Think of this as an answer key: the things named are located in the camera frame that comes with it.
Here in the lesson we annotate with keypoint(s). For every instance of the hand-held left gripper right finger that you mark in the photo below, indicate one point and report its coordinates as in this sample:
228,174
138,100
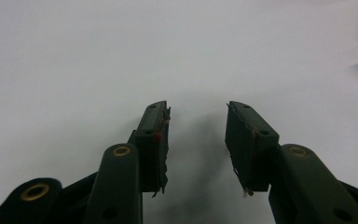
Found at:
279,168

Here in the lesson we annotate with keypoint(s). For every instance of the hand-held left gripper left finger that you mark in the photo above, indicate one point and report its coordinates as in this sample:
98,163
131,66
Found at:
127,174

